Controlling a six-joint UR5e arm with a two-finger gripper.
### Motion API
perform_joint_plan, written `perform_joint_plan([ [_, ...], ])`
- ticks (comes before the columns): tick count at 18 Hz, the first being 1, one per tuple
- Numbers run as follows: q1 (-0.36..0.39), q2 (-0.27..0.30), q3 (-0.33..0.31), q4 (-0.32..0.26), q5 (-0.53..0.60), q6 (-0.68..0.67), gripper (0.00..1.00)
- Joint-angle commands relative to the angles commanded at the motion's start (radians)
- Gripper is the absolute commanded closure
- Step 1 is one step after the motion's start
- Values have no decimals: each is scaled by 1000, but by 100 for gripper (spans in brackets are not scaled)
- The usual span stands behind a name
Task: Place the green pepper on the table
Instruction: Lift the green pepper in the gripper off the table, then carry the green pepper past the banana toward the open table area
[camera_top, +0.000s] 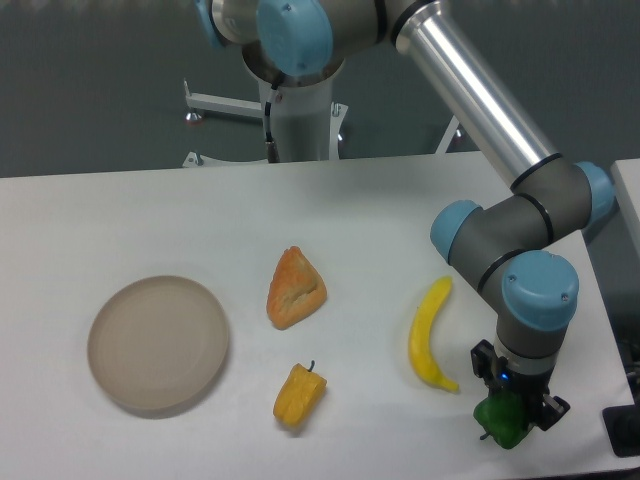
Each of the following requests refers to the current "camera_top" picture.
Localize green bell pepper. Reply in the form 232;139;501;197
473;390;530;450

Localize black cable on pedestal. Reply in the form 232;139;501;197
263;72;286;164

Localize yellow bell pepper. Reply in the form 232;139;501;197
273;360;327;430

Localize black clamp at table edge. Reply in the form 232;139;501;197
602;405;639;458

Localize orange triangular bread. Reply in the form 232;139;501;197
266;246;328;330

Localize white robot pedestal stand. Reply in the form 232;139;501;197
184;46;476;166

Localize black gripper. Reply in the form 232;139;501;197
470;339;571;431

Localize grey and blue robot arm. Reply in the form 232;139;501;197
195;1;614;430

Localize beige round plate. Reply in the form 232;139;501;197
87;276;230;418

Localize yellow banana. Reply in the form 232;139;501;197
407;276;459;393

